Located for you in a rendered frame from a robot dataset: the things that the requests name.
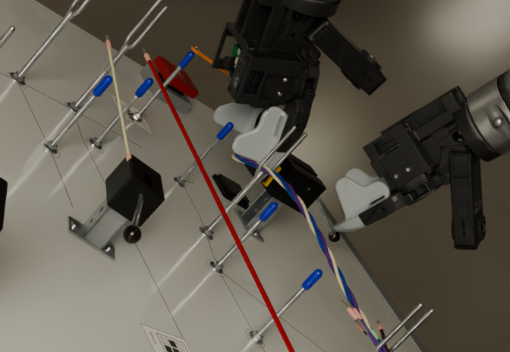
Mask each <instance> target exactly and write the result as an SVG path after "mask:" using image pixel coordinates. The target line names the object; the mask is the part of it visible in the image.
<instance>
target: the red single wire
mask: <svg viewBox="0 0 510 352"><path fill-rule="evenodd" d="M142 50H143V53H144V57H145V59H146V61H147V63H148V65H149V66H150V69H151V71H152V72H153V75H154V77H155V78H156V81H157V83H158V85H159V87H160V89H161V91H162V93H163V96H164V97H165V100H166V102H167V103H168V106H169V108H170V109H171V111H172V114H173V115H174V117H175V120H176V121H177V123H178V126H179V127H180V130H181V132H182V134H183V136H184V138H185V140H186V142H187V144H188V146H189V148H190V150H191V152H192V154H193V156H194V158H195V160H196V163H197V165H198V167H199V169H200V171H201V173H202V175H203V177H204V179H205V181H206V183H207V185H208V187H209V189H210V191H211V193H212V196H213V198H214V200H215V201H216V204H217V206H218V207H219V210H220V212H221V213H222V216H223V218H224V220H225V222H226V224H227V226H228V228H229V231H230V232H231V235H232V237H233V238H234V240H235V243H236V244H237V246H238V249H239V250H240V252H241V255H242V256H243V258H244V261H245V263H246V265H247V267H248V269H249V271H250V273H251V275H252V277H253V279H254V281H255V283H256V285H257V287H258V289H259V291H260V293H261V295H262V298H263V300H264V302H265V304H266V306H267V308H268V310H269V312H270V314H271V316H272V318H273V320H274V322H275V324H276V326H277V328H278V330H279V333H280V335H281V336H282V339H283V341H284V342H285V345H286V347H287V348H288V351H289V352H295V351H294V348H293V347H292V345H291V342H290V341H289V339H288V336H287V335H286V333H285V330H284V329H283V327H282V324H281V323H280V321H279V318H278V316H277V315H276V313H275V310H274V308H273V306H272V304H271V302H270V300H269V298H268V296H267V294H266V292H265V290H264V288H263V286H262V284H261V282H260V280H259V278H258V276H257V274H256V272H255V270H254V268H253V266H252V264H251V262H250V260H249V258H248V256H247V254H246V252H245V249H244V247H243V245H242V243H241V241H240V239H239V237H238V235H237V233H236V231H235V229H234V227H233V225H232V223H231V221H230V219H229V217H228V215H227V213H226V211H225V209H224V207H223V205H222V203H221V201H220V199H219V197H218V195H217V193H216V191H215V188H214V186H213V184H212V182H211V180H210V179H209V176H208V174H207V173H206V170H205V168H204V167H203V164H202V162H201V161H200V158H199V156H198V155H197V152H196V150H195V148H194V146H193V144H192V142H191V141H190V138H189V136H188V135H187V132H186V130H185V128H184V125H183V124H182V122H181V119H180V118H179V116H178V113H177V112H176V110H175V107H174V106H173V104H172V101H171V100H170V98H169V96H168V94H167V92H166V90H165V87H164V86H163V84H162V81H161V80H160V78H159V75H158V74H157V72H156V69H155V67H154V65H153V63H152V60H151V58H150V56H149V54H148V53H146V51H145V49H142Z"/></svg>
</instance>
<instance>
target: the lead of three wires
mask: <svg viewBox="0 0 510 352"><path fill-rule="evenodd" d="M231 157H232V158H233V159H234V160H235V161H236V162H240V163H243V164H247V165H249V166H251V167H254V168H258V166H259V162H255V161H253V160H252V159H249V158H245V157H243V156H240V155H238V154H236V153H235V152H234V153H232V155H231Z"/></svg>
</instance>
